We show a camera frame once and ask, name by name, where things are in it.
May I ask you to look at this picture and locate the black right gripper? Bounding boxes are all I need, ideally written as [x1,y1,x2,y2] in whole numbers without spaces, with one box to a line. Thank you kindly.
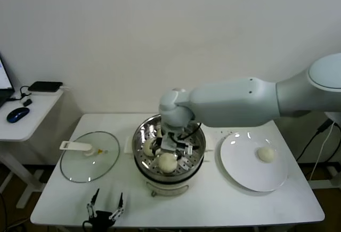
[151,135,164,157]

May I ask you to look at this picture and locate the white round plate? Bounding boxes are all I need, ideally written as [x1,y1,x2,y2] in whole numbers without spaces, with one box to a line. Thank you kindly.
[215,131,289,193]

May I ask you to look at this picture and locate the blue black computer mouse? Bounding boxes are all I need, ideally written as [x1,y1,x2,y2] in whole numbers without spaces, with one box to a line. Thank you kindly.
[6,107,30,123]

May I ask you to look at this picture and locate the white cable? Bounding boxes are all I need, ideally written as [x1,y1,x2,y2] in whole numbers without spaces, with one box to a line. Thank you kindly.
[310,122,341,181]

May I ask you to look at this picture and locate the black flat box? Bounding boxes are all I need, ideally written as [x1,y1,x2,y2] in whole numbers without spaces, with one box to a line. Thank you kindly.
[28,81,63,93]

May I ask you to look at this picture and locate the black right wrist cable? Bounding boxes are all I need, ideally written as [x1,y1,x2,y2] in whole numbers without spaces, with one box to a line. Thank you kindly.
[177,121,202,141]

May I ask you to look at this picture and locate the glass lid with white handle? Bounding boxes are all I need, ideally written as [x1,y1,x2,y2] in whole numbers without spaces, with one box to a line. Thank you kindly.
[59,131,120,183]

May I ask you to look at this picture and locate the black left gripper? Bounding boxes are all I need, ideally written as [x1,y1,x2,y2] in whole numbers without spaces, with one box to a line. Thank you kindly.
[86,188,125,232]

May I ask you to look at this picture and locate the cream cooker pot with handles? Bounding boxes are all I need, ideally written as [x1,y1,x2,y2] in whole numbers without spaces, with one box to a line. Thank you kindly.
[124,133,215,186]

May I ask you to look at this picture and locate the black white stand base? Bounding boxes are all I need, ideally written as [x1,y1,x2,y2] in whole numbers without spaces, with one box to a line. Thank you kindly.
[310,162,341,190]

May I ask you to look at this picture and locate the thin black desk cable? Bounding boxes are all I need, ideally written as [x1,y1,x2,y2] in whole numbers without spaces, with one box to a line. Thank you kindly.
[10,85,35,102]

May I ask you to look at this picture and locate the white side table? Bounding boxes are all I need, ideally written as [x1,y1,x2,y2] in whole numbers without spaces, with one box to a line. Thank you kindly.
[0,86,66,209]

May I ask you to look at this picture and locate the stainless steel steamer basket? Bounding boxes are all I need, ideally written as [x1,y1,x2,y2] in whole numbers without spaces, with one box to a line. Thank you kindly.
[132,113,207,178]

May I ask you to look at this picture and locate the grey right wrist camera module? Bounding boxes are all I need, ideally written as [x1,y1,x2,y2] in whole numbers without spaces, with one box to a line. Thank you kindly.
[160,134,194,160]

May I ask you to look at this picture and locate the cream electric cooker base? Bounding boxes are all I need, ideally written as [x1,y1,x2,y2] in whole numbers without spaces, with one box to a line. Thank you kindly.
[145,180,190,198]

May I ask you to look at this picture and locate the black laptop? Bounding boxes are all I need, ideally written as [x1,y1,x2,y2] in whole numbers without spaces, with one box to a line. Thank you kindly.
[0,52,15,109]

